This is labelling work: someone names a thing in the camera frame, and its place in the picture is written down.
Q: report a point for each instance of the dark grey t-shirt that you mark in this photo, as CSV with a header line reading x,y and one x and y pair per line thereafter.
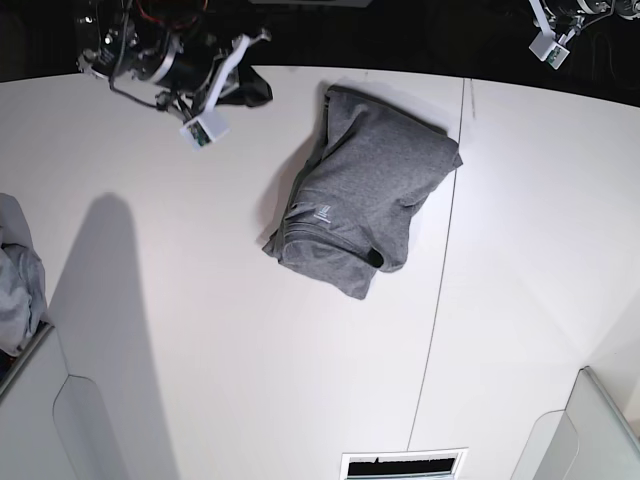
x,y
350,208

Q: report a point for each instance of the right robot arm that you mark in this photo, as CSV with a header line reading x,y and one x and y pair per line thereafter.
x,y
122,42

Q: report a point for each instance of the light grey clothes pile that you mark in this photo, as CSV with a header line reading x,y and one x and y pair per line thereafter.
x,y
23,299

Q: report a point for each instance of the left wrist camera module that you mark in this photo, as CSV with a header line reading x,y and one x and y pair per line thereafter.
x,y
550,49

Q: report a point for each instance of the right white bin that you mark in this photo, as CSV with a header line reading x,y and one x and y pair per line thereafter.
x,y
588,439

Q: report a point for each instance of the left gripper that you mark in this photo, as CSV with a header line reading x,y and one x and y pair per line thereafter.
x,y
569,17

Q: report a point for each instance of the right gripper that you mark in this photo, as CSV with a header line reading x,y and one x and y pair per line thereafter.
x,y
187,72

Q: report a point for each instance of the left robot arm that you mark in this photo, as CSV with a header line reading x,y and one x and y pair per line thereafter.
x,y
625,9

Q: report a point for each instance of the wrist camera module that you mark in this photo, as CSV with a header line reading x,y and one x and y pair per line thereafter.
x,y
550,49
204,129

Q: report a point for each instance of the left white bin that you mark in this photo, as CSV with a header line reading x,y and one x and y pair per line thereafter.
x,y
55,425

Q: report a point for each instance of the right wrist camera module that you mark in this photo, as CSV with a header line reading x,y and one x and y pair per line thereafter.
x,y
204,129

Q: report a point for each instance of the white table cable slot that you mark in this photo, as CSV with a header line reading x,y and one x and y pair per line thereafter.
x,y
411,465

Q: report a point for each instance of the white bin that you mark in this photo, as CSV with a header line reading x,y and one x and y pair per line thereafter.
x,y
55,425
588,439

